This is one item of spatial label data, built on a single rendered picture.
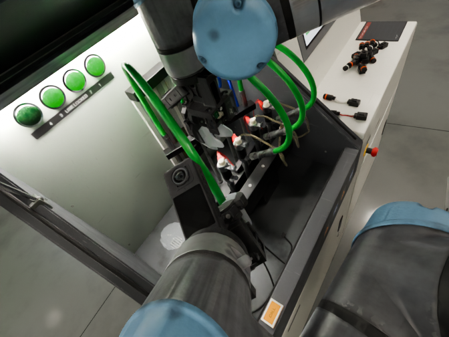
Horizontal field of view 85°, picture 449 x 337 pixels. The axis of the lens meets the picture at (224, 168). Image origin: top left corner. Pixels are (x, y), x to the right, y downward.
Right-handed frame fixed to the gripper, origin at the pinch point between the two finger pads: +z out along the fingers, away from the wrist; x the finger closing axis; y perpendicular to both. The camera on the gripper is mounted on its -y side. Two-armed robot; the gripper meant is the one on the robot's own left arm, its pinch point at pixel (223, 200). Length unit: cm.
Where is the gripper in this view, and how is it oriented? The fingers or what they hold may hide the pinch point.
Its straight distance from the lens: 44.3
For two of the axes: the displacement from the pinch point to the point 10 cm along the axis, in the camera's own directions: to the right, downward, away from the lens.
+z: 1.0, -1.1, 9.9
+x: 8.3, -5.4, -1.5
